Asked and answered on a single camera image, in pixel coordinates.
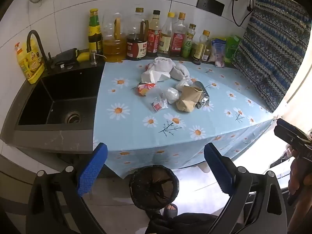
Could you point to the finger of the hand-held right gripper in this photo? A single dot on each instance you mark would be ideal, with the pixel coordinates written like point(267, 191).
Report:
point(292, 139)
point(293, 129)

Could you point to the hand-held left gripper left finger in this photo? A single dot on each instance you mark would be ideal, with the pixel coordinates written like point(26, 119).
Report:
point(92, 168)

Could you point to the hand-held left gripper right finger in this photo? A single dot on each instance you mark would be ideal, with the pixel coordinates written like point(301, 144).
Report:
point(219, 168)

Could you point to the black trash bin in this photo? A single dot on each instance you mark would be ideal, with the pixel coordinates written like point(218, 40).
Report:
point(153, 187)

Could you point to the brown paper bag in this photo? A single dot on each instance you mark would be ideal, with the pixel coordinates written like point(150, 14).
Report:
point(189, 98)

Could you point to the clear plastic bag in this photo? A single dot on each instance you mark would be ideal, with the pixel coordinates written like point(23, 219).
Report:
point(158, 103)

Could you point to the red orange snack wrapper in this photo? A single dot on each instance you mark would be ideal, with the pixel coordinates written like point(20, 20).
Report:
point(145, 88)

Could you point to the white towel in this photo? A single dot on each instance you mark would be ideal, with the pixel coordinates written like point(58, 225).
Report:
point(181, 72)
point(162, 64)

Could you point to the person's right forearm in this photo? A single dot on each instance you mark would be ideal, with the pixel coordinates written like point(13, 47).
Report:
point(303, 212)

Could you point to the person's right hand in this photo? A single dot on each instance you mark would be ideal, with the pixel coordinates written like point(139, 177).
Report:
point(293, 173)

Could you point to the white appliance leg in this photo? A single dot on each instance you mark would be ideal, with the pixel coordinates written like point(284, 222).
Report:
point(204, 168)

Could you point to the blue daisy tablecloth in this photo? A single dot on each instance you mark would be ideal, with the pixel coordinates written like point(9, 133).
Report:
point(207, 124)

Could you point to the person's right foot in sandal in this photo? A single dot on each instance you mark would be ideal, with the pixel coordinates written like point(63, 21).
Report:
point(170, 210)

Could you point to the person's black pants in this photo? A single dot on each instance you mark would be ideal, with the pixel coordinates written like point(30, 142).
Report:
point(185, 224)

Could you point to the sink base cabinet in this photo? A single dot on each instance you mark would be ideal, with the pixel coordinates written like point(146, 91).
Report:
point(17, 165)

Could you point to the black kitchen sink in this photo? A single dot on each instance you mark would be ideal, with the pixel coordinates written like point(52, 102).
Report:
point(61, 97)

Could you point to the blue patterned cloth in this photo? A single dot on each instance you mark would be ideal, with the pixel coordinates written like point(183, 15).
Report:
point(273, 48)

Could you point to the green packet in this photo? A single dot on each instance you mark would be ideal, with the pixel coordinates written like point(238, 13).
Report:
point(231, 48)

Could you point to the white blue plastic bag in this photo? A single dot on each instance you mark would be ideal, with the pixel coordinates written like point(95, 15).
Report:
point(218, 51)

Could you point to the metal soap dispenser pump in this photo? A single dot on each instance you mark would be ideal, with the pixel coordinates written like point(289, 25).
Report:
point(93, 58)

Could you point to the yellow sponge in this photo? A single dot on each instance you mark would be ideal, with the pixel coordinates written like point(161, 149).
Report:
point(83, 55)

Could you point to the small spice jar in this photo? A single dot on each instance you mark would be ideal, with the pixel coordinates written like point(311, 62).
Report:
point(206, 55)

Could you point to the small yellow cap bottle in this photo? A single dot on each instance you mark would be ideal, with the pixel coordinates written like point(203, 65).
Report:
point(200, 50)

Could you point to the yellow dish soap bottle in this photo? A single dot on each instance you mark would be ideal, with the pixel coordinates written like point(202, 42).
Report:
point(29, 62)

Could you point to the clear cooking oil jug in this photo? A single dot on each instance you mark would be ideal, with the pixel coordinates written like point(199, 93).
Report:
point(113, 46)

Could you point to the green bottle gold cap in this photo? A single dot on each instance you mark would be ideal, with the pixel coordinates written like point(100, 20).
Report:
point(189, 43)

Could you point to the dark soy sauce jug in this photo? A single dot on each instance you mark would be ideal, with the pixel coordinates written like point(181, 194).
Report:
point(137, 46)

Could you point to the gold cap red label bottle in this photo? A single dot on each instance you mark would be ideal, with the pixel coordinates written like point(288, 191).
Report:
point(178, 39)

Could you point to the dark bottle green yellow label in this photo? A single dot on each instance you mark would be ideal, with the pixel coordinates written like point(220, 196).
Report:
point(94, 31)

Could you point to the yellow cap beige label bottle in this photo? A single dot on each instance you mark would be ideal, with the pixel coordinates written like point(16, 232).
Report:
point(166, 37)

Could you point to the black faucet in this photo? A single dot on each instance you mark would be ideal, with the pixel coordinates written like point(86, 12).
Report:
point(36, 39)

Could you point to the black cap red label bottle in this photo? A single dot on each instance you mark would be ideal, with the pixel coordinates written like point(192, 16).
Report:
point(153, 36)

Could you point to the black wall outlet panel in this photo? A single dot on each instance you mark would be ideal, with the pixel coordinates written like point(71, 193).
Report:
point(210, 3)

